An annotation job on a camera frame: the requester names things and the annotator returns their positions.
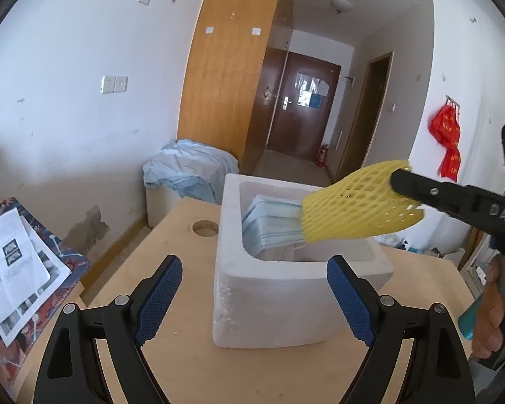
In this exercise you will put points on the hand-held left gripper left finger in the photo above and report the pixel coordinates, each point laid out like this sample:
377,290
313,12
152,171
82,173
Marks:
160,298

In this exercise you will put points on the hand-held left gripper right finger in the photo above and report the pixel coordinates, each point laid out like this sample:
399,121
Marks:
349,298

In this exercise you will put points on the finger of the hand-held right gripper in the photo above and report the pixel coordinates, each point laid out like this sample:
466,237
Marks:
429,193

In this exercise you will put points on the white foam box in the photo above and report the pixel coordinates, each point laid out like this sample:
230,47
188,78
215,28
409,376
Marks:
273,303

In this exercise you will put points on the yellow foam fruit net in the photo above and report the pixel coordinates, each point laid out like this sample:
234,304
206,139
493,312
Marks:
353,210

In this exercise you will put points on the blue face mask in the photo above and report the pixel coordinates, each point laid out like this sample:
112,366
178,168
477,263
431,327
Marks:
269,223

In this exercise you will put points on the person's right hand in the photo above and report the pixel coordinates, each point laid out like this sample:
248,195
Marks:
492,320

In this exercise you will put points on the white low cabinet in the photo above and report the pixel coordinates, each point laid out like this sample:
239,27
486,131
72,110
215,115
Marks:
162,208

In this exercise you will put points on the wooden side door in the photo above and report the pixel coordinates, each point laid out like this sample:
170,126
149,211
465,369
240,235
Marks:
368,126

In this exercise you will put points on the colourful printed board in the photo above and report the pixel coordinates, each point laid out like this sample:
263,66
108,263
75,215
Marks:
63,286

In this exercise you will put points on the red fire extinguisher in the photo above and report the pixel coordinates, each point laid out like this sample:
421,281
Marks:
322,155

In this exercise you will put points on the light blue bedding bundle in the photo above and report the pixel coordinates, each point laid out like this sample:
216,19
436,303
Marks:
189,168

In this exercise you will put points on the dark brown entrance door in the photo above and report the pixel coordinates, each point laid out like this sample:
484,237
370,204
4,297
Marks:
303,130

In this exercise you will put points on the white printed paper sheets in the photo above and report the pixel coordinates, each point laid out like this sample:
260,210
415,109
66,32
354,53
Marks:
17,261

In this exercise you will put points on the papers taped on door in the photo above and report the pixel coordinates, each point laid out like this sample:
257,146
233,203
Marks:
311,88

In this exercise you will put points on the wooden wardrobe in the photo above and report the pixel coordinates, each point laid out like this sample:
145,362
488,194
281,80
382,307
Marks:
223,84

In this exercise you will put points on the wall hook rack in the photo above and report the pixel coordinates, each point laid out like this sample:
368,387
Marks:
453,101

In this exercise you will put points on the double wall switch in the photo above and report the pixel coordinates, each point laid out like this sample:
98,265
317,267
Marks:
114,84

